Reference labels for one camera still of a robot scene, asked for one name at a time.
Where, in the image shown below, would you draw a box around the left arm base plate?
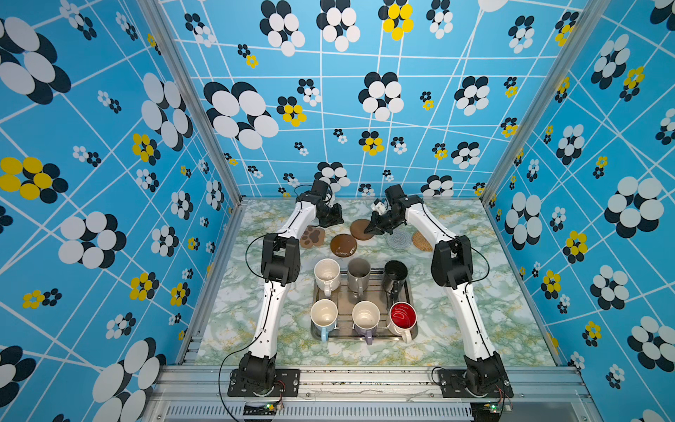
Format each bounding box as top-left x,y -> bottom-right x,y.
227,369 -> 301,397

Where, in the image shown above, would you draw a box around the white mug purple handle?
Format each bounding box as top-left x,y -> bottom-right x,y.
352,301 -> 381,346

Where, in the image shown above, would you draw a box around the red interior white mug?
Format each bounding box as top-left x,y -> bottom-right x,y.
387,302 -> 418,343

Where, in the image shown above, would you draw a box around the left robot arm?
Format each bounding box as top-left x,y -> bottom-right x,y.
237,179 -> 344,394

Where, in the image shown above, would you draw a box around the grey silicone round coaster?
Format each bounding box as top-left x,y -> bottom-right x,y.
386,230 -> 412,251

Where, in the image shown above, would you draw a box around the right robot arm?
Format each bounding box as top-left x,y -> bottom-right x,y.
365,185 -> 513,398

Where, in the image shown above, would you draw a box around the paw print wooden coaster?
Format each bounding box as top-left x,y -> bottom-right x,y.
300,226 -> 325,249

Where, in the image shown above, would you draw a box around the white speckled mug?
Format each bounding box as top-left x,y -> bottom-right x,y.
314,258 -> 341,298

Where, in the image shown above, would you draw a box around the aluminium front frame rail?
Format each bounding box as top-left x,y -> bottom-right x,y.
142,366 -> 602,421

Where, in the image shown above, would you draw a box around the black mug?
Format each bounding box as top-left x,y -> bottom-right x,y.
381,260 -> 408,308

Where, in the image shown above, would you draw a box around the round brown coaster front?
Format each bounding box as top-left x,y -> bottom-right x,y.
330,234 -> 358,258

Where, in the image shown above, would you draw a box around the round brown coaster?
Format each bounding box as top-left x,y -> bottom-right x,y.
350,219 -> 374,241
330,234 -> 358,258

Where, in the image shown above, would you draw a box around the woven rattan coaster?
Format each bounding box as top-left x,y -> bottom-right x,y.
411,231 -> 433,252

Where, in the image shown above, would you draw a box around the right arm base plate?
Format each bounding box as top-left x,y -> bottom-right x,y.
432,369 -> 514,399

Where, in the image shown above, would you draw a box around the metal serving tray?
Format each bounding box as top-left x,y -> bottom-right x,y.
310,268 -> 418,344

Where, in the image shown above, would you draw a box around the grey metallic mug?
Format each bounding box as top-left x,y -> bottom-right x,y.
347,258 -> 371,299

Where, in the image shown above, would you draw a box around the white mug blue handle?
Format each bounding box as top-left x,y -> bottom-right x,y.
310,299 -> 339,342

